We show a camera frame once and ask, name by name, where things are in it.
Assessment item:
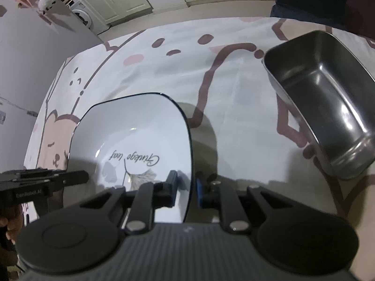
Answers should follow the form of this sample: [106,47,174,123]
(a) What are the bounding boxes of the white washing machine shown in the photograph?
[69,0,110,35]

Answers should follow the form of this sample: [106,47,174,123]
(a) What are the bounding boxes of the white plush toy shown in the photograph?
[37,0,56,15]

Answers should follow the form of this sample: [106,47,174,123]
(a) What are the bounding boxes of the person's left hand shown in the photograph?
[0,206,25,240]

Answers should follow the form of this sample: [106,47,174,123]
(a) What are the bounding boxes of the dark blue storage box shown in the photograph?
[270,0,375,40]

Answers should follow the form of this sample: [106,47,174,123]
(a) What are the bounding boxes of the stainless steel rectangular tray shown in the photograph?
[262,30,375,180]

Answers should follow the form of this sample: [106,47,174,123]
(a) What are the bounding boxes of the grey printed cloth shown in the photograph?
[0,0,104,170]

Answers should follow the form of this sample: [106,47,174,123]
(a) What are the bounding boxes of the white square plate dark rim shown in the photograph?
[63,93,194,223]

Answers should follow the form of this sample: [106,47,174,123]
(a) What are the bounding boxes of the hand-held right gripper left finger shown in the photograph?
[78,170,179,237]

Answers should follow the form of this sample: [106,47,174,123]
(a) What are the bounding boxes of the cartoon bear printed tablecloth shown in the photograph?
[23,16,375,281]

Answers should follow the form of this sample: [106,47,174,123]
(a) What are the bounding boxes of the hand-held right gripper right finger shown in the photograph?
[196,172,296,235]

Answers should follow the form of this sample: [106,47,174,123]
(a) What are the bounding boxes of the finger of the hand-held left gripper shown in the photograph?
[13,169,90,189]

